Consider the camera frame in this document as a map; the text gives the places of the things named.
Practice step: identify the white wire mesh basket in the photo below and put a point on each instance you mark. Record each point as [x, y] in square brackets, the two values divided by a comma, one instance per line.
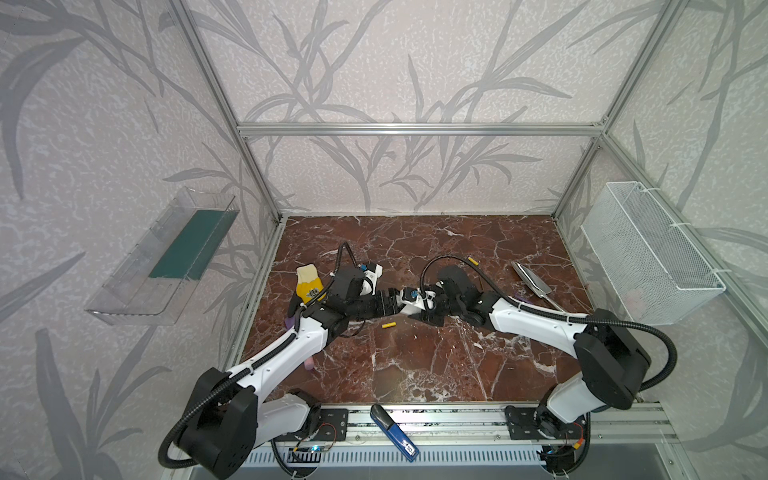
[658, 274]

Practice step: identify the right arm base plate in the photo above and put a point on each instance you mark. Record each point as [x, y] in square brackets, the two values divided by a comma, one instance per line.
[533, 423]

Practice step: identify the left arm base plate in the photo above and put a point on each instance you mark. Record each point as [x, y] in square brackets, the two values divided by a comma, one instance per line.
[327, 424]

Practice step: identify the metal tongs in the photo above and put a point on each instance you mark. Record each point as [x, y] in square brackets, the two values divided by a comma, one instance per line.
[535, 284]

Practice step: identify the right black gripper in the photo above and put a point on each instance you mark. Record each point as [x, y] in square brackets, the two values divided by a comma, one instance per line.
[435, 306]

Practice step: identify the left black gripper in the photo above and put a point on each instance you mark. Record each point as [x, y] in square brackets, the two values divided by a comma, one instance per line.
[383, 302]

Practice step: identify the white remote green buttons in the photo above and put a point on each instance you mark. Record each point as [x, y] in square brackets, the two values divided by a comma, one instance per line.
[413, 303]

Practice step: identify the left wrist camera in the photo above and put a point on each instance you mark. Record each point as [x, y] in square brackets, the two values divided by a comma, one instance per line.
[372, 273]

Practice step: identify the clear plastic wall bin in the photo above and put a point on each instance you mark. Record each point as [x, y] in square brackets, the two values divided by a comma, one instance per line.
[158, 277]

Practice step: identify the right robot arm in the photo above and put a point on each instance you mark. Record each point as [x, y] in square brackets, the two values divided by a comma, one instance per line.
[617, 359]

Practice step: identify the blue black utility knife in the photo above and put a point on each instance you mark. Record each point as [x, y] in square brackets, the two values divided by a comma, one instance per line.
[391, 429]

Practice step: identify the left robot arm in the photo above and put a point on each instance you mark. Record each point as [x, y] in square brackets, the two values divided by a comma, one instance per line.
[229, 412]

